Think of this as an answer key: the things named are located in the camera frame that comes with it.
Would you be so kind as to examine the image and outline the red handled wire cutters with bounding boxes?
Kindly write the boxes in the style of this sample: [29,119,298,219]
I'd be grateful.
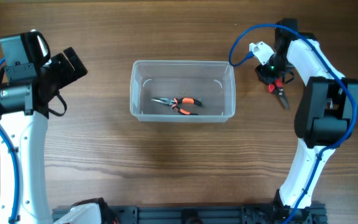
[268,79,290,110]

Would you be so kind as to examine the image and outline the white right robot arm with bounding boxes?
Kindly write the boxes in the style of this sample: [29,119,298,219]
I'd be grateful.
[249,18,358,223]

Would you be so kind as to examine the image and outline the orange black needle-nose pliers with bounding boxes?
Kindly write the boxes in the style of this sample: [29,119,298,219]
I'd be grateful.
[151,97,203,115]

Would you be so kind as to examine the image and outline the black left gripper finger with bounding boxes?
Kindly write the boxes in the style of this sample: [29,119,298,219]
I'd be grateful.
[63,47,88,80]
[47,79,61,93]

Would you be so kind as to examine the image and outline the clear plastic container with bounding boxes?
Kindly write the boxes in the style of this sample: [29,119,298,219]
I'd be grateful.
[130,60,236,123]

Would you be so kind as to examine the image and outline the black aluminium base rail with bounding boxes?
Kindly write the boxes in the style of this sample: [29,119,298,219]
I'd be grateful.
[52,202,326,224]

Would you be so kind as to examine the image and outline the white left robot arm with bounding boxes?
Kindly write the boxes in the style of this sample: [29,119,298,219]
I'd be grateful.
[0,30,88,223]

